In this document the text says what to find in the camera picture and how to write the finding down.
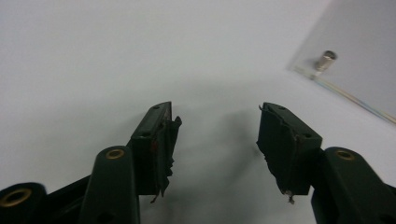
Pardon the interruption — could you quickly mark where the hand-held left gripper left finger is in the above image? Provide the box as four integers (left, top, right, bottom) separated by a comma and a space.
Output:
129, 101, 183, 203

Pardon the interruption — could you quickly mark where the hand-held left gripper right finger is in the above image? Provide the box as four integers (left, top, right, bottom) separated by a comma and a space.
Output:
256, 102, 323, 205

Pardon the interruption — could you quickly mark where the clear acrylic panel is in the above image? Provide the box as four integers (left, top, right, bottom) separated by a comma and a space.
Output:
286, 0, 396, 126

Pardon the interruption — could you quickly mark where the small metal standoff screw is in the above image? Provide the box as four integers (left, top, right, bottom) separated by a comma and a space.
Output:
312, 49, 338, 76

